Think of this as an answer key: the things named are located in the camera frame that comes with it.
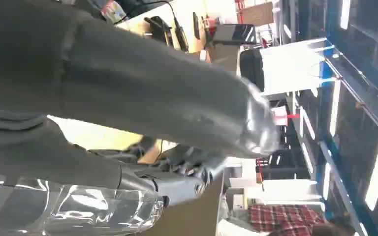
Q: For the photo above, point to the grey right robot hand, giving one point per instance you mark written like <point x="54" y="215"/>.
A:
<point x="117" y="84"/>

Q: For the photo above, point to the dark flat panel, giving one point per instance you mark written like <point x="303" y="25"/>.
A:
<point x="234" y="33"/>

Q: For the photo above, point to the black chair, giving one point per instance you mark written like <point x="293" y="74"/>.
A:
<point x="251" y="70"/>

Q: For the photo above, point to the red and white sign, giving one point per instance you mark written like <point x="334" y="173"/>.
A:
<point x="280" y="115"/>

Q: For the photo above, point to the white table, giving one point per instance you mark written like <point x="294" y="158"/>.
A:
<point x="290" y="65"/>

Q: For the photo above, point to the person in plaid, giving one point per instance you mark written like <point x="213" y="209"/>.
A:
<point x="283" y="218"/>

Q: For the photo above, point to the blue window frame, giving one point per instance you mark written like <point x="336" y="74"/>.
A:
<point x="326" y="68"/>

